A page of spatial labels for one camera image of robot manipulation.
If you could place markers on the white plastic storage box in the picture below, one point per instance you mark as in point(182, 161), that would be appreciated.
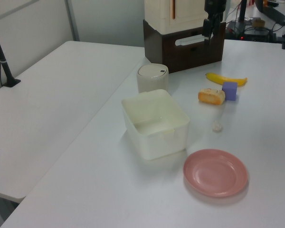
point(154, 123)

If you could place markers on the black camera stand pole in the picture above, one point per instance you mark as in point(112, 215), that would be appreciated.
point(1, 55)

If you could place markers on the purple cube block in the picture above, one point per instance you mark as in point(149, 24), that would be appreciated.
point(229, 91)

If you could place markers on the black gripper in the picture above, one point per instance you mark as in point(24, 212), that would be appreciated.
point(215, 6)

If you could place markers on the cream toy refrigerator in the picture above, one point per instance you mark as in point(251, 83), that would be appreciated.
point(178, 14)

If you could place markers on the crumpled white paper ball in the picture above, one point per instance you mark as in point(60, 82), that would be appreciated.
point(216, 126)

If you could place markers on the pink plastic plate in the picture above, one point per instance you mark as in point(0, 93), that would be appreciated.
point(215, 172)

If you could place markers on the black electronics box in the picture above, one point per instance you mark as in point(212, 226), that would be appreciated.
point(247, 32)

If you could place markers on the yellow banana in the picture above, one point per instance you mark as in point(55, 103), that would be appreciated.
point(225, 78)

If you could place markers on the bread piece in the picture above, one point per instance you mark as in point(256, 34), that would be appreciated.
point(211, 96)

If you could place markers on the dark brown drawer cabinet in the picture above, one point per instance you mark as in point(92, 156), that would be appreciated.
point(183, 50)

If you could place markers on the black pole with base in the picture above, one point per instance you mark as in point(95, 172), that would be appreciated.
point(243, 10)

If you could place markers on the small brown cardboard box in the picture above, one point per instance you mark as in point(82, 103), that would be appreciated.
point(258, 22)

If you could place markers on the small beige trash can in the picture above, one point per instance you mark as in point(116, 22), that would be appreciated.
point(152, 77)

